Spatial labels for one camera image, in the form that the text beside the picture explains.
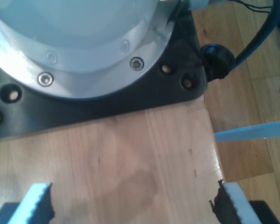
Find black round knob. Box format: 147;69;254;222
200;43;236;81

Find thick black cable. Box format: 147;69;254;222
233;0;280;70

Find thin dark wires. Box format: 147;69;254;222
232;0;273;14

